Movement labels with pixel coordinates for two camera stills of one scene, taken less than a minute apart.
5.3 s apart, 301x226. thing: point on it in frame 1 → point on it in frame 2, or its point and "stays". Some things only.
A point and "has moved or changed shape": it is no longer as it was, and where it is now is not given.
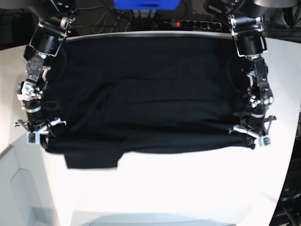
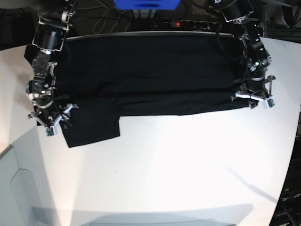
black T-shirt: (106, 95) has moved or changed shape
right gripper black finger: (44, 141) → (64, 124)
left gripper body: (255, 122) → (257, 86)
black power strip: (195, 24) stays
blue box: (147, 4) stays
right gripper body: (35, 117) → (48, 115)
